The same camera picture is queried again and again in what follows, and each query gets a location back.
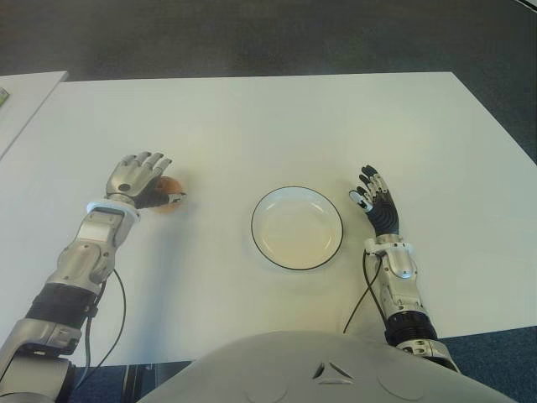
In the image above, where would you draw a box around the red yellow apple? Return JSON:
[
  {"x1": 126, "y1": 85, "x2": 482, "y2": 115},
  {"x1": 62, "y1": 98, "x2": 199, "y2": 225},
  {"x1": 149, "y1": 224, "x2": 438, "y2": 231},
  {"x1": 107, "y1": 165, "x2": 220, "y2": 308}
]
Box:
[{"x1": 153, "y1": 176, "x2": 185, "y2": 216}]

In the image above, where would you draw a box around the white plate with black rim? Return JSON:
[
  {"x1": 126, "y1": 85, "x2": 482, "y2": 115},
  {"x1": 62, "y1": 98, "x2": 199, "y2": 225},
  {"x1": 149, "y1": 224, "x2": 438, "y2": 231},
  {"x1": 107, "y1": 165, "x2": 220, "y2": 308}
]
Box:
[{"x1": 250, "y1": 186, "x2": 345, "y2": 270}]

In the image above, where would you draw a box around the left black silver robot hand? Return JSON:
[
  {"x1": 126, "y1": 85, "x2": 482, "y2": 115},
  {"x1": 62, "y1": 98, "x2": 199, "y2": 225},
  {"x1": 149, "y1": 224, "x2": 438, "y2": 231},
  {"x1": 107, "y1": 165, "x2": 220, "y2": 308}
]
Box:
[{"x1": 104, "y1": 150, "x2": 188, "y2": 211}]

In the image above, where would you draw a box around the grey robot torso shell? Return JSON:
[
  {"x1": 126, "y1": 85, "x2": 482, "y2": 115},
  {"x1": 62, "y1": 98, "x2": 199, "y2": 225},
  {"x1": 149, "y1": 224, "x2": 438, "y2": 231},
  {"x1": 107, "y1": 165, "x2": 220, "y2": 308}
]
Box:
[{"x1": 136, "y1": 330, "x2": 511, "y2": 403}]

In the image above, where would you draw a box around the white side table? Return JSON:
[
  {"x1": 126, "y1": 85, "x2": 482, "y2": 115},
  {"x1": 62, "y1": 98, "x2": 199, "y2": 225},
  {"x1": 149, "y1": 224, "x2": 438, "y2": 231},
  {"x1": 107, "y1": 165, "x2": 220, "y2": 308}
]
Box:
[{"x1": 0, "y1": 71, "x2": 69, "y2": 160}]

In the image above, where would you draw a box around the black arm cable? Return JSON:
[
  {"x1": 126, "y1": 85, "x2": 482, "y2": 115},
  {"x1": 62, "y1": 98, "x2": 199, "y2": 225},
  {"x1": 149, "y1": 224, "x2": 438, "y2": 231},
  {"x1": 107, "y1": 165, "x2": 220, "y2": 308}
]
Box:
[
  {"x1": 341, "y1": 251, "x2": 383, "y2": 335},
  {"x1": 73, "y1": 268, "x2": 128, "y2": 387}
]

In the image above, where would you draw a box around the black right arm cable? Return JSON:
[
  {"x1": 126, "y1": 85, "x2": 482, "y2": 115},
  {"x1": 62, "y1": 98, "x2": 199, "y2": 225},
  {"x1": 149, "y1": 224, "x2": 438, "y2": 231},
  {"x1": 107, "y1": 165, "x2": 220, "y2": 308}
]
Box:
[{"x1": 341, "y1": 251, "x2": 383, "y2": 335}]

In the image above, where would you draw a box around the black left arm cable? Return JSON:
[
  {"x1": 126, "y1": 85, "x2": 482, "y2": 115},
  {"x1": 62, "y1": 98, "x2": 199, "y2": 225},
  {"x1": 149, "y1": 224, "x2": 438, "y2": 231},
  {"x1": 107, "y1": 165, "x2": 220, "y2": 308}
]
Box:
[{"x1": 73, "y1": 268, "x2": 128, "y2": 387}]

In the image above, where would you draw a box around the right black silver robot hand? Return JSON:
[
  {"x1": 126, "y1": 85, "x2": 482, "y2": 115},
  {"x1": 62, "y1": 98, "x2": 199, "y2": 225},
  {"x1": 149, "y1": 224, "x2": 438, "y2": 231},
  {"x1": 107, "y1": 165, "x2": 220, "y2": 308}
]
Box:
[{"x1": 347, "y1": 165, "x2": 399, "y2": 238}]

